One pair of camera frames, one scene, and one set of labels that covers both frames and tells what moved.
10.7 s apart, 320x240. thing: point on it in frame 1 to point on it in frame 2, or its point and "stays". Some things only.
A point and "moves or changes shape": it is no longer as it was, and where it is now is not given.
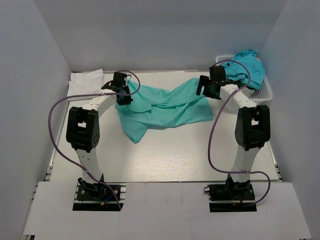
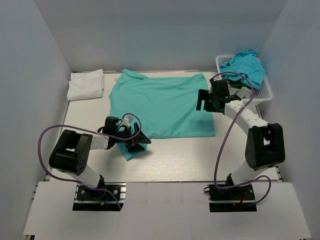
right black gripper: (204, 81) to (203, 95)
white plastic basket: (263, 93) stays
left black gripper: (126, 102) to (140, 138)
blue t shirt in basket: (247, 67) stays
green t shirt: (153, 107) moves or changes shape
